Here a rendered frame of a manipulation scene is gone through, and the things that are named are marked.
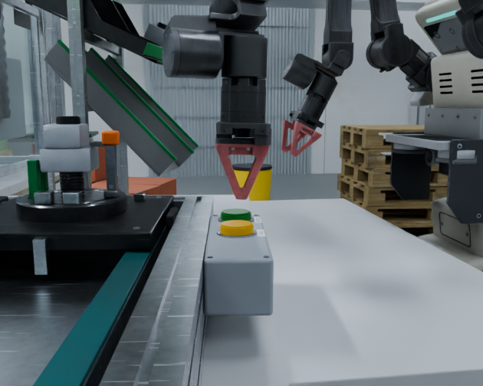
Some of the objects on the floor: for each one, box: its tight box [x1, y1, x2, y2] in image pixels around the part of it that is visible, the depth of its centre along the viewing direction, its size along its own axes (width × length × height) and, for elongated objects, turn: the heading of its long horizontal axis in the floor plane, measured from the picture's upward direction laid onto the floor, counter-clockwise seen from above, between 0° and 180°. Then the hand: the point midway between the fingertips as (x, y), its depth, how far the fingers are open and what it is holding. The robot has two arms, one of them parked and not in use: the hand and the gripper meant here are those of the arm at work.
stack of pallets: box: [337, 125, 449, 237], centre depth 460 cm, size 128×88×91 cm
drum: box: [232, 163, 272, 201], centre depth 463 cm, size 36×36×58 cm
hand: (241, 193), depth 68 cm, fingers closed
